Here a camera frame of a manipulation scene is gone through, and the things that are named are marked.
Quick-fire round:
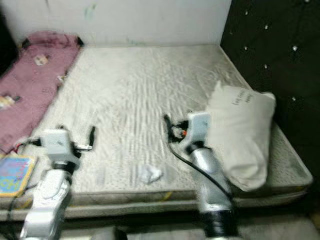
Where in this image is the white tissue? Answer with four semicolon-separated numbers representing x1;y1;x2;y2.
140;165;164;184

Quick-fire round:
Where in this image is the grey quilted mattress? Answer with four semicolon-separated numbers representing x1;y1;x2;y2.
0;45;313;221

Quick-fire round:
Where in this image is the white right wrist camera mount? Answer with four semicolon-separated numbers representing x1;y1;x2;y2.
187;112;212;146

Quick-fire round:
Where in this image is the colourful children's book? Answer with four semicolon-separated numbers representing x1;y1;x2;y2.
0;154;37;197

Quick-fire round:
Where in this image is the pink cartoon print blanket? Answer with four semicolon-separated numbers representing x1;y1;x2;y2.
0;31;85;155

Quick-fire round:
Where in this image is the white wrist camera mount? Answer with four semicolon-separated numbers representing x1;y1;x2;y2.
40;129;76;161
187;112;212;146

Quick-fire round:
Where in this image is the white pillow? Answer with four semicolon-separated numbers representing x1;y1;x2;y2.
205;81;277;192

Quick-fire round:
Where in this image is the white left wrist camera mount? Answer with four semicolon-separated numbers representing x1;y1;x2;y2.
40;129;76;161

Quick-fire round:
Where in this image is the black tufted headboard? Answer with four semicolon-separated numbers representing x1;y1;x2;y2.
220;0;320;173

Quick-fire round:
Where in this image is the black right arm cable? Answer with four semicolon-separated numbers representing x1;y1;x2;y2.
168;141;233;197

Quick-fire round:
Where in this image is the silver left robot leg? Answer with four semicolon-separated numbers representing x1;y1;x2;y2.
91;227;123;240

